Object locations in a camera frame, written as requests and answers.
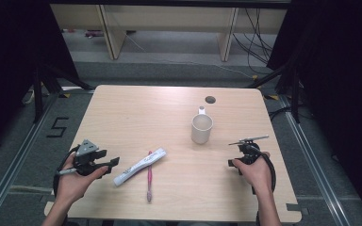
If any black curtain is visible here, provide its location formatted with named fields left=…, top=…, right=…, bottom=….
left=0, top=0, right=80, bottom=158
left=266, top=0, right=362, bottom=218

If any pink toothbrush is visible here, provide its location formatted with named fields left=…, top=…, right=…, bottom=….
left=146, top=150, right=154, bottom=202

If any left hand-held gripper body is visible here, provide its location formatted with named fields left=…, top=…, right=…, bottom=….
left=72, top=138, right=107, bottom=177

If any white toothpaste tube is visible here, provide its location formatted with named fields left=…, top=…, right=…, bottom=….
left=112, top=147, right=168, bottom=187

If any aluminium floor rail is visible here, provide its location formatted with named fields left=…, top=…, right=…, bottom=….
left=277, top=93, right=353, bottom=226
left=0, top=90, right=60, bottom=226

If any silver cable plug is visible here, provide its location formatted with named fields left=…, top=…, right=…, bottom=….
left=56, top=168, right=78, bottom=176

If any bundle of black cables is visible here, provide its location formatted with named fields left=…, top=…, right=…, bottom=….
left=232, top=8, right=275, bottom=75

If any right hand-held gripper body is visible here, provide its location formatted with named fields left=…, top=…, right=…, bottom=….
left=228, top=135, right=270, bottom=166

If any light wooden desk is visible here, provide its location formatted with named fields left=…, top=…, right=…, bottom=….
left=50, top=3, right=288, bottom=62

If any black metal stand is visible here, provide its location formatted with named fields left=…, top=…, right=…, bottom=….
left=32, top=61, right=96, bottom=124
left=246, top=61, right=304, bottom=124

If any person's left hand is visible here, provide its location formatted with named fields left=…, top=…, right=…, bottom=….
left=56, top=152, right=109, bottom=205

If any white cup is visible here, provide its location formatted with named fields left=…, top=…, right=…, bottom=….
left=190, top=105, right=215, bottom=145

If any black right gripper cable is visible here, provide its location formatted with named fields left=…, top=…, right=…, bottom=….
left=251, top=147, right=278, bottom=194

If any thin white floor cable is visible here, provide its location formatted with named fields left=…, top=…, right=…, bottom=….
left=124, top=32, right=256, bottom=79

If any person's right hand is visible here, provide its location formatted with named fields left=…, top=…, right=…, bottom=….
left=232, top=151, right=274, bottom=194

